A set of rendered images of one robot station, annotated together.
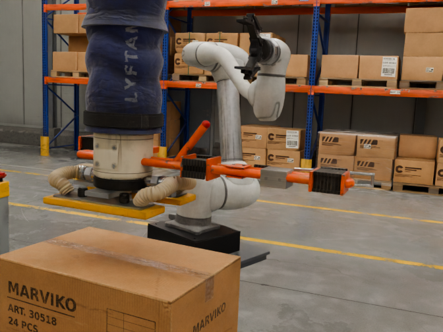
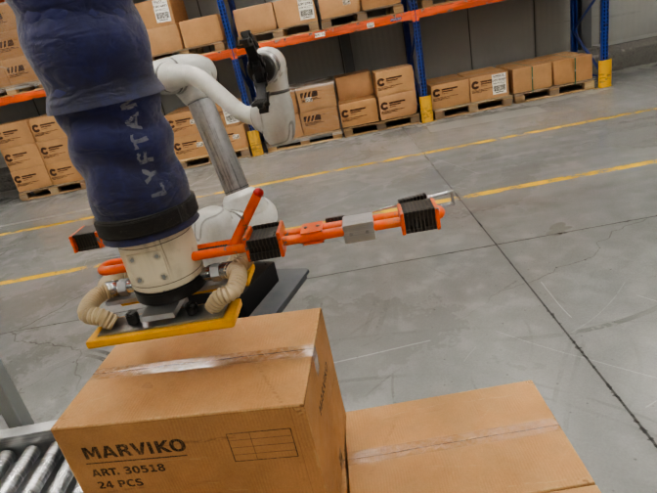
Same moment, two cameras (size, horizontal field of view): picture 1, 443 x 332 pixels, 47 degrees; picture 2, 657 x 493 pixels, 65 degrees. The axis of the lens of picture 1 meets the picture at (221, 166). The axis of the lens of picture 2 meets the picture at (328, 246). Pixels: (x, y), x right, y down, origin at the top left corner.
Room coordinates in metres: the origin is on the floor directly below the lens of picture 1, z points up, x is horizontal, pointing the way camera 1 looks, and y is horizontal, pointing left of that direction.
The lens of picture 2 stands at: (0.25, 0.25, 1.66)
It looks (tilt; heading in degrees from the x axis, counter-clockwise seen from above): 23 degrees down; 343
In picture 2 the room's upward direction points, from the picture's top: 12 degrees counter-clockwise
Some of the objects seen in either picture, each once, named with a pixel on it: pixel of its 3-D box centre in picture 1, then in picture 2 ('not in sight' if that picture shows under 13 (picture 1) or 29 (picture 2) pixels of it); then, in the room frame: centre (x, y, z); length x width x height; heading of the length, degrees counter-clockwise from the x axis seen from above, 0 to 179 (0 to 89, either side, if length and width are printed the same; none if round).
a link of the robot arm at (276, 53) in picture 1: (265, 51); (263, 67); (1.76, -0.13, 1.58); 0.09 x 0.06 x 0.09; 67
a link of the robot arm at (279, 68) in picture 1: (274, 57); (269, 69); (1.86, -0.17, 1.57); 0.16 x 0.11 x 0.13; 157
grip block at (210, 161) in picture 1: (200, 166); (266, 241); (1.35, 0.06, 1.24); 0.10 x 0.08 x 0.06; 157
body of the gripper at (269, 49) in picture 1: (258, 49); (259, 69); (1.69, -0.10, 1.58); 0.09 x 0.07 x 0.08; 157
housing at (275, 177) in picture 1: (276, 177); (359, 227); (1.27, -0.14, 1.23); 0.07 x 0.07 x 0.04; 67
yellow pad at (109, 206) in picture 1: (103, 199); (163, 317); (1.37, 0.32, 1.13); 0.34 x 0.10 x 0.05; 67
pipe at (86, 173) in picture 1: (122, 180); (171, 283); (1.45, 0.29, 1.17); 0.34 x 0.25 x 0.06; 67
